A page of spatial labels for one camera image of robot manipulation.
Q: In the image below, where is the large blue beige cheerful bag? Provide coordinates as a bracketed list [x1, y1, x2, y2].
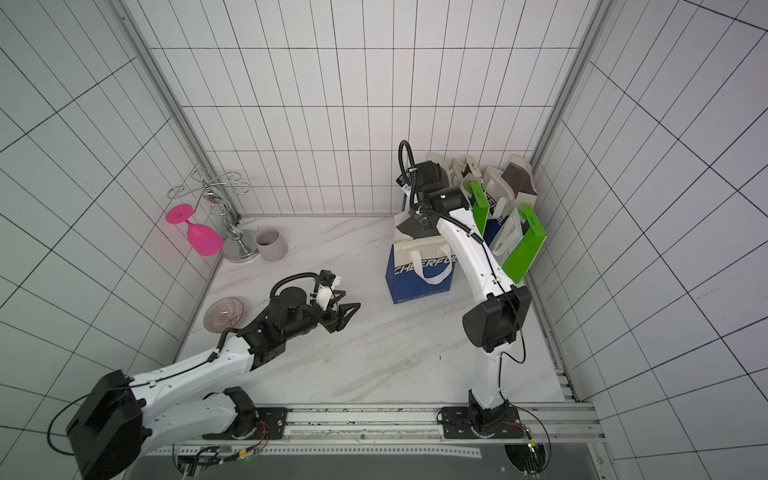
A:
[397, 153, 466, 213]

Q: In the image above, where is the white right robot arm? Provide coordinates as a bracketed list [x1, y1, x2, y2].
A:
[386, 140, 540, 440]

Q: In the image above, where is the blue beige takeout bag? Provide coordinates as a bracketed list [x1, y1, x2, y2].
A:
[483, 154, 538, 244]

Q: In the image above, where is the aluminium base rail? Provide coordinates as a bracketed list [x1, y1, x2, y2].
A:
[176, 402, 607, 462]

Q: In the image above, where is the metal wire rack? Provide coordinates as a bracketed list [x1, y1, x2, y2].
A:
[166, 169, 258, 263]

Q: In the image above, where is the glass dish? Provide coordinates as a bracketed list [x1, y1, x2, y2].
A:
[203, 297, 244, 333]

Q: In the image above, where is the green white bag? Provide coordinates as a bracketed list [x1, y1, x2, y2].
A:
[490, 205, 547, 284]
[462, 180, 490, 236]

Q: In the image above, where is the navy beige small bag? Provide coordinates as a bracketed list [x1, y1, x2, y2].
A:
[449, 155, 483, 191]

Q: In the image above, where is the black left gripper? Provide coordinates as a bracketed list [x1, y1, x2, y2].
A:
[285, 291, 361, 339]

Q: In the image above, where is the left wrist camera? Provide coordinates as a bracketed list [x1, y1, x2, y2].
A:
[315, 270, 341, 311]

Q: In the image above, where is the pale pink ceramic cup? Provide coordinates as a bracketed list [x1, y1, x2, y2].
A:
[254, 227, 288, 262]

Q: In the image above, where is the pink plastic goblet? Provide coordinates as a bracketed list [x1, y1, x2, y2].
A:
[166, 204, 224, 257]

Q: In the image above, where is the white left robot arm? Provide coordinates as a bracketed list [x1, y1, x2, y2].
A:
[66, 270, 361, 479]

